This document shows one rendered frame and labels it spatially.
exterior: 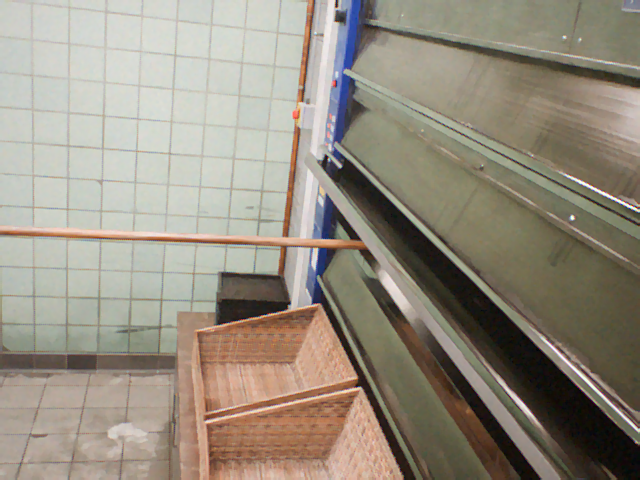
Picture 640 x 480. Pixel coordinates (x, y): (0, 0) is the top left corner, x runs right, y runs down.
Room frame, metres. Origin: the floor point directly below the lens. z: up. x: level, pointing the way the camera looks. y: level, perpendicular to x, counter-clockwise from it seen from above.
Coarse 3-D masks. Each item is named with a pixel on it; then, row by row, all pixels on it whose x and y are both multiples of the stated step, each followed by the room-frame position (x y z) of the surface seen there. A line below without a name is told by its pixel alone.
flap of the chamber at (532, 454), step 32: (320, 160) 2.45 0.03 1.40; (352, 192) 2.06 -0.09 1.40; (352, 224) 1.76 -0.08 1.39; (384, 224) 1.78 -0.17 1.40; (384, 256) 1.49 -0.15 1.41; (416, 256) 1.55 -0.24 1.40; (448, 288) 1.38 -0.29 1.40; (480, 320) 1.23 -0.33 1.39; (448, 352) 1.09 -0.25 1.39; (512, 352) 1.11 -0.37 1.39; (480, 384) 0.97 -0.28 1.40; (512, 384) 0.98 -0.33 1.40; (544, 384) 1.01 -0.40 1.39; (544, 416) 0.90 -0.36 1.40; (576, 416) 0.93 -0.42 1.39; (576, 448) 0.83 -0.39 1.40; (608, 448) 0.85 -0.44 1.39
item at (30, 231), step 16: (144, 240) 2.00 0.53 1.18; (160, 240) 2.01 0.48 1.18; (176, 240) 2.02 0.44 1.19; (192, 240) 2.03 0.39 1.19; (208, 240) 2.04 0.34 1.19; (224, 240) 2.05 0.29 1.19; (240, 240) 2.07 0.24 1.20; (256, 240) 2.08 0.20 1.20; (272, 240) 2.09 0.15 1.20; (288, 240) 2.11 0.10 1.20; (304, 240) 2.12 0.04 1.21; (320, 240) 2.14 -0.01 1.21; (336, 240) 2.15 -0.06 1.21; (352, 240) 2.17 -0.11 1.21
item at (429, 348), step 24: (360, 240) 2.27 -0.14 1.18; (360, 264) 2.12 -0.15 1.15; (384, 288) 1.87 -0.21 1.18; (408, 312) 1.71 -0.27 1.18; (408, 336) 1.64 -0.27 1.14; (432, 336) 1.58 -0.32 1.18; (432, 360) 1.48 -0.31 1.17; (456, 384) 1.36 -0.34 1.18; (480, 408) 1.27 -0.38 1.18; (480, 432) 1.21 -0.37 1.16; (504, 432) 1.19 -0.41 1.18; (504, 456) 1.11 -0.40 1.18
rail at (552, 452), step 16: (336, 192) 1.97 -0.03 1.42; (352, 208) 1.79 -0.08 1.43; (368, 224) 1.65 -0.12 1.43; (384, 240) 1.55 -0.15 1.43; (400, 272) 1.38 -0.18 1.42; (416, 288) 1.28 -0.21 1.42; (432, 304) 1.20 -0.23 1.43; (448, 320) 1.13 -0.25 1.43; (464, 336) 1.08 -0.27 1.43; (464, 352) 1.04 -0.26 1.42; (480, 352) 1.03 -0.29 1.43; (480, 368) 0.98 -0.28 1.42; (496, 384) 0.93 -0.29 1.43; (512, 400) 0.88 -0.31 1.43; (512, 416) 0.87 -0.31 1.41; (528, 416) 0.85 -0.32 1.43; (528, 432) 0.82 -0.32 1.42; (544, 432) 0.81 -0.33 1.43; (544, 448) 0.78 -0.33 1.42; (560, 448) 0.78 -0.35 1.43; (560, 464) 0.75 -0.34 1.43
